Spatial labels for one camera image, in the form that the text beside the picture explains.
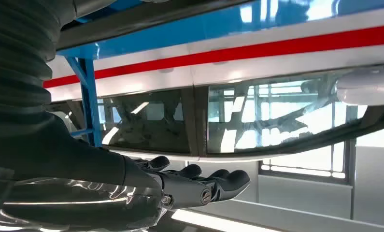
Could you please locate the blue steel shelf rack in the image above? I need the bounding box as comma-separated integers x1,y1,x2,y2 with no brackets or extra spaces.
64,44,103,148

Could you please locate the ribbed grey right arm sleeve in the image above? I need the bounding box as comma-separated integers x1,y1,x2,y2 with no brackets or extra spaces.
0,0,77,126

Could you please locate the white vehicle body red stripe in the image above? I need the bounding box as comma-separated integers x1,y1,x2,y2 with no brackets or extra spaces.
43,0,384,162

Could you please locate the dark framed window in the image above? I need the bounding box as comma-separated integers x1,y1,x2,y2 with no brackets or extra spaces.
259,141,356,185

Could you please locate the white rounded shell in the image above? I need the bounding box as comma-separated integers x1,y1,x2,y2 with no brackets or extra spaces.
336,65,384,106

